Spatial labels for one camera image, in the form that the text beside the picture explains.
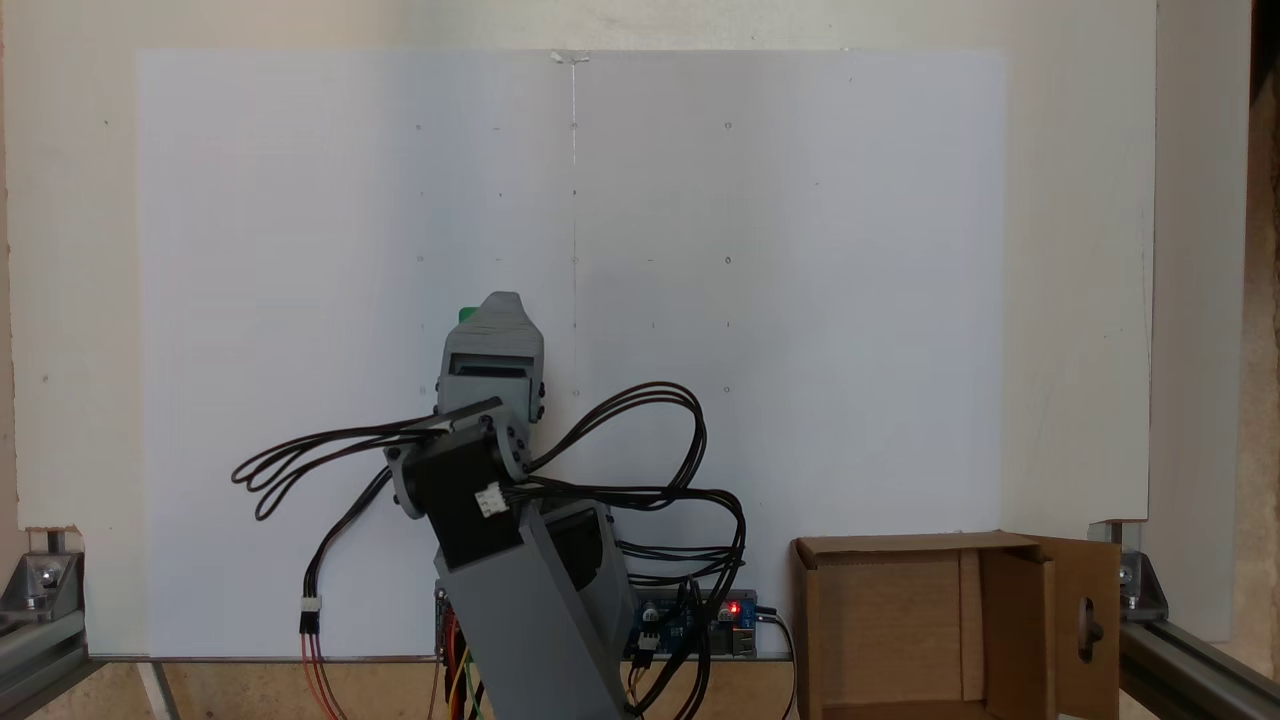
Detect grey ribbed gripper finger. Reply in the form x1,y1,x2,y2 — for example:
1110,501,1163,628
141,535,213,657
442,291,547,361

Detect white paper sheet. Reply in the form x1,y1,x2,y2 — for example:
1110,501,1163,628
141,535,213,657
134,48,1007,662

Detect blue circuit board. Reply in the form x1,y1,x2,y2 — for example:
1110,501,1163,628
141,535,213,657
622,589,760,660

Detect brown cardboard box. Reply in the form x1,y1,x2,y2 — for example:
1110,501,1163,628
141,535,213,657
792,531,1123,720

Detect black looped cable bundle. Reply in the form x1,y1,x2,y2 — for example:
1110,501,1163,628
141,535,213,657
503,381,749,720

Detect black cable with white connector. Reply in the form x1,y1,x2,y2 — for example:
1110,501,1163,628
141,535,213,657
231,417,463,637

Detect coloured jumper wires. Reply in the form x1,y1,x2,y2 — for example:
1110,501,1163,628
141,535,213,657
443,605,493,720

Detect orange red wire pair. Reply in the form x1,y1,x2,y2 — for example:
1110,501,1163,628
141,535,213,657
300,632,350,720

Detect thin pale cable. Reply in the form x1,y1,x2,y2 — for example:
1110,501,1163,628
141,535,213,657
756,606,800,719

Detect metal corner bracket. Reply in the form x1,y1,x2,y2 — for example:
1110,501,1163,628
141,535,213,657
0,526,87,625
1088,519,1170,624

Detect aluminium frame post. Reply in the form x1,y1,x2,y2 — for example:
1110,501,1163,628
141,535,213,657
0,608,93,719
1118,616,1280,720

